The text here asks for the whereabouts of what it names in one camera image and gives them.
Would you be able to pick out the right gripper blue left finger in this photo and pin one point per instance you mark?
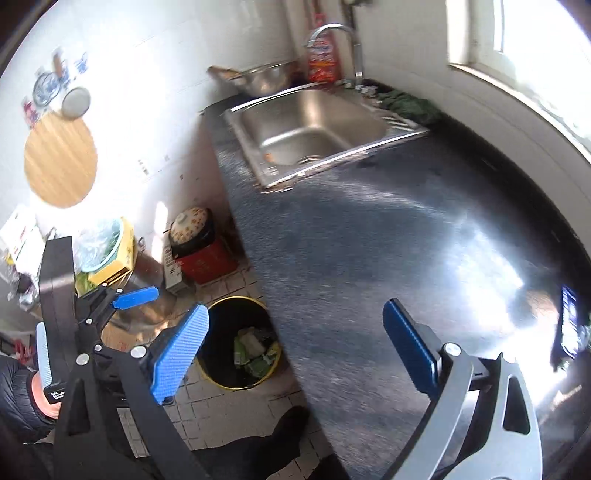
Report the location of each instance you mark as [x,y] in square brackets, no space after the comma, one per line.
[170,355]

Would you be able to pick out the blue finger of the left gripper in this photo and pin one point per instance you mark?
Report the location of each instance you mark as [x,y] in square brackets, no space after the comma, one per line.
[125,301]
[42,349]

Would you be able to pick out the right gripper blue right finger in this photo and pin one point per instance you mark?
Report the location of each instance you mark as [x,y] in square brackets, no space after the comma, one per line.
[427,359]

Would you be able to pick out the green cardboard box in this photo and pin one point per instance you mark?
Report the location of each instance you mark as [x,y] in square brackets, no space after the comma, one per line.
[256,351]

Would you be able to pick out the yellow trash bin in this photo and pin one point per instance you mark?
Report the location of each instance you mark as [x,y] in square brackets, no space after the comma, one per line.
[227,317]

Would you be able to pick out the left hand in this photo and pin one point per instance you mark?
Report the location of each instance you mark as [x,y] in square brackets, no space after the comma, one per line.
[44,406]

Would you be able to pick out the yellow cardboard box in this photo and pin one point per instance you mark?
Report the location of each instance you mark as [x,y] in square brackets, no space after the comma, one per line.
[120,257]

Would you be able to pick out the white power strip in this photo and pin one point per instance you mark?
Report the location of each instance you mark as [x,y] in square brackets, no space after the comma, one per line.
[174,279]

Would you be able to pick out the teal bowl with plastic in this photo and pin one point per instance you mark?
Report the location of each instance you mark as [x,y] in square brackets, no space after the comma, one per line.
[93,248]

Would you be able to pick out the red cooker base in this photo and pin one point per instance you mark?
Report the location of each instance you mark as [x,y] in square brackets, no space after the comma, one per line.
[207,263]

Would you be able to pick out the rice cooker with floral lid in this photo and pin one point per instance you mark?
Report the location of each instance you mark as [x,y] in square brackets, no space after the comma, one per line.
[190,231]

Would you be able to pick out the round wooden cutting board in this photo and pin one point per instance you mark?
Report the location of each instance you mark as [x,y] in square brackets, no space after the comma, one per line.
[60,160]

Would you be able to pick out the blue toothpaste tube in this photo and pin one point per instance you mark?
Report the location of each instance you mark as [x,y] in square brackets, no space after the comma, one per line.
[571,336]

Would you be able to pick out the round metal lid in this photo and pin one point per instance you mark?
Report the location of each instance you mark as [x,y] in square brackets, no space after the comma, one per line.
[75,103]

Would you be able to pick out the blue white decorative plate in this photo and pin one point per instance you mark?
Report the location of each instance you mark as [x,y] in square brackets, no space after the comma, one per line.
[46,88]

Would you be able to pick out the stainless steel sink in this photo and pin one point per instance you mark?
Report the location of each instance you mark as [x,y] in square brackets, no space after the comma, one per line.
[308,129]

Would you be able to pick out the dark green rag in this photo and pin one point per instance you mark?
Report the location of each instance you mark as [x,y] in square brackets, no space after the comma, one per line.
[419,110]

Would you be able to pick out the metal bowl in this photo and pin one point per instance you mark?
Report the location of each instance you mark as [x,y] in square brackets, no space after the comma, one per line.
[260,81]

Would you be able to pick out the chrome faucet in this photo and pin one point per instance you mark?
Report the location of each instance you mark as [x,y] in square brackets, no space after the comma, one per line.
[350,52]

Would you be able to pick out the red dish soap bottle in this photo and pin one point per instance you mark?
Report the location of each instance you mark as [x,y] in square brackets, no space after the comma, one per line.
[323,60]

